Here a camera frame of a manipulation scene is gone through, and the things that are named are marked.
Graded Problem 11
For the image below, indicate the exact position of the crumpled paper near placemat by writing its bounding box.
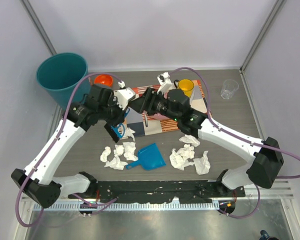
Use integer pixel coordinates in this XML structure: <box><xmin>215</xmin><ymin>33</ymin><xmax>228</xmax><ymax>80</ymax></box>
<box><xmin>122</xmin><ymin>127</ymin><xmax>136</xmax><ymax>141</ymax></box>

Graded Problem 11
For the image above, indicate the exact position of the crumpled paper far right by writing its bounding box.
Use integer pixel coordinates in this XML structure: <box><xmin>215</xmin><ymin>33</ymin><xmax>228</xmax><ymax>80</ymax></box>
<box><xmin>193</xmin><ymin>150</ymin><xmax>211</xmax><ymax>175</ymax></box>

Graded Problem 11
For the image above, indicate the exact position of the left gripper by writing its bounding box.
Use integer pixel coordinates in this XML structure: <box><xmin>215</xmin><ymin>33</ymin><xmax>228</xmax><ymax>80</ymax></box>
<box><xmin>98</xmin><ymin>96</ymin><xmax>129</xmax><ymax>129</ymax></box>

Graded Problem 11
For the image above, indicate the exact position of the teal plastic trash bin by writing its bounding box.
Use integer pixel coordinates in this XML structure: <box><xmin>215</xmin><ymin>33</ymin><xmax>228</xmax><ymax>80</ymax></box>
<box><xmin>36</xmin><ymin>52</ymin><xmax>88</xmax><ymax>110</ymax></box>

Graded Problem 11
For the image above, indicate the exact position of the blue dustpan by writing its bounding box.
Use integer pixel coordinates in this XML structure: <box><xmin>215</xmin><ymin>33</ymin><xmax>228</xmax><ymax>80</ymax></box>
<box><xmin>125</xmin><ymin>143</ymin><xmax>166</xmax><ymax>171</ymax></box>

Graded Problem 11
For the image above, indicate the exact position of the crumpled paper upper right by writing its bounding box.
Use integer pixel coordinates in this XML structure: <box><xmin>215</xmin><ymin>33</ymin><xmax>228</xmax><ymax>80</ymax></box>
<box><xmin>179</xmin><ymin>135</ymin><xmax>201</xmax><ymax>148</ymax></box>

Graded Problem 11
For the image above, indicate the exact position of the yellow enamel mug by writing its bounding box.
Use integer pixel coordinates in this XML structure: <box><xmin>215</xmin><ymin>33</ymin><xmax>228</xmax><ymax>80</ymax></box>
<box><xmin>173</xmin><ymin>79</ymin><xmax>195</xmax><ymax>98</ymax></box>

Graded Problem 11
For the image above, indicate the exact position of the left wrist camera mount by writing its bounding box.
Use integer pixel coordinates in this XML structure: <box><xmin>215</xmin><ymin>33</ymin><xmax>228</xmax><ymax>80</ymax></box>
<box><xmin>114</xmin><ymin>81</ymin><xmax>136</xmax><ymax>110</ymax></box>

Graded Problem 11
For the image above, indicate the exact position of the large crumpled paper right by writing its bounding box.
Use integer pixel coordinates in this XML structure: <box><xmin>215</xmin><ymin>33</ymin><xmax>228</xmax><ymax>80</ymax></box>
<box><xmin>169</xmin><ymin>144</ymin><xmax>195</xmax><ymax>171</ymax></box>

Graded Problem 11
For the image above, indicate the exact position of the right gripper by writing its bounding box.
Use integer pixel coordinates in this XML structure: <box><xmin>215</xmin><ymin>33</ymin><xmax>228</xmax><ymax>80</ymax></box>
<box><xmin>128</xmin><ymin>88</ymin><xmax>181</xmax><ymax>123</ymax></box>

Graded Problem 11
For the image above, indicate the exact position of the silver fork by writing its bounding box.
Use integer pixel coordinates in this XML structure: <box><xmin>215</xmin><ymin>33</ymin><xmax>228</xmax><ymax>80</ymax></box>
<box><xmin>143</xmin><ymin>112</ymin><xmax>149</xmax><ymax>128</ymax></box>

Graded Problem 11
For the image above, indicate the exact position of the orange bowl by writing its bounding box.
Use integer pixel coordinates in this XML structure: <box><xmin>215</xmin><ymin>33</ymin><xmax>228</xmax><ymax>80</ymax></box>
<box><xmin>93</xmin><ymin>74</ymin><xmax>114</xmax><ymax>88</ymax></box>

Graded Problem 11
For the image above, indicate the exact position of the crumpled paper front left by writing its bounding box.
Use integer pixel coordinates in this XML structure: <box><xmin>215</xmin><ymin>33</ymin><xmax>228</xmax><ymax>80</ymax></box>
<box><xmin>104</xmin><ymin>156</ymin><xmax>128</xmax><ymax>170</ymax></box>

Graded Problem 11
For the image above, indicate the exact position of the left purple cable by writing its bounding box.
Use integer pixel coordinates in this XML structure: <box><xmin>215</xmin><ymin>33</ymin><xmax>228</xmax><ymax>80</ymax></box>
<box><xmin>14</xmin><ymin>72</ymin><xmax>126</xmax><ymax>228</ymax></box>

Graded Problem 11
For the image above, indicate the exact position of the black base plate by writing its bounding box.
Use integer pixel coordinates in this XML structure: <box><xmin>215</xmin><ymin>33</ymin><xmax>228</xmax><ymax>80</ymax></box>
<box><xmin>79</xmin><ymin>180</ymin><xmax>246</xmax><ymax>204</ymax></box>

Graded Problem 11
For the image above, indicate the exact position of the crumpled paper left centre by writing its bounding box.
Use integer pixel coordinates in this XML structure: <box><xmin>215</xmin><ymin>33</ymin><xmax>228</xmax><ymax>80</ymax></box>
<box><xmin>113</xmin><ymin>144</ymin><xmax>125</xmax><ymax>157</ymax></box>

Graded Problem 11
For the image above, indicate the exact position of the blue hand brush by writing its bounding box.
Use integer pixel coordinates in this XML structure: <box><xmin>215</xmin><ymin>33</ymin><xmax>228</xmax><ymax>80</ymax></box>
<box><xmin>104</xmin><ymin>108</ymin><xmax>130</xmax><ymax>143</ymax></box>

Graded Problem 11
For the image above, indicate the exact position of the perforated cable duct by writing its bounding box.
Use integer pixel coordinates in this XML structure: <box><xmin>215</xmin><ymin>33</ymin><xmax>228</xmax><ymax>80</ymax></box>
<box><xmin>45</xmin><ymin>200</ymin><xmax>220</xmax><ymax>211</ymax></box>

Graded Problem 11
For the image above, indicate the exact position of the crumpled paper far left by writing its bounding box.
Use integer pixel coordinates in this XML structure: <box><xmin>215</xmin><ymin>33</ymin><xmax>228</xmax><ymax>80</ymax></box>
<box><xmin>100</xmin><ymin>146</ymin><xmax>111</xmax><ymax>163</ymax></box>

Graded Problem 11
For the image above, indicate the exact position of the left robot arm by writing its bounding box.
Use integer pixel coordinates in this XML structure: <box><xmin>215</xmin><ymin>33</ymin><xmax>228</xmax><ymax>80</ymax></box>
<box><xmin>11</xmin><ymin>85</ymin><xmax>136</xmax><ymax>209</ymax></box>

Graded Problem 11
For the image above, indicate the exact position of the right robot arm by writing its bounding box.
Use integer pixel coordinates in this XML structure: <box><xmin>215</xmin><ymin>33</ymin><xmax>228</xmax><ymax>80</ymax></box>
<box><xmin>128</xmin><ymin>87</ymin><xmax>284</xmax><ymax>198</ymax></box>

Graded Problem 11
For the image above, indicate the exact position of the clear plastic cup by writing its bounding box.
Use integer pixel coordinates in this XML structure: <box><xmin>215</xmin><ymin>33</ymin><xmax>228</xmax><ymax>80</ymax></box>
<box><xmin>220</xmin><ymin>79</ymin><xmax>239</xmax><ymax>100</ymax></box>

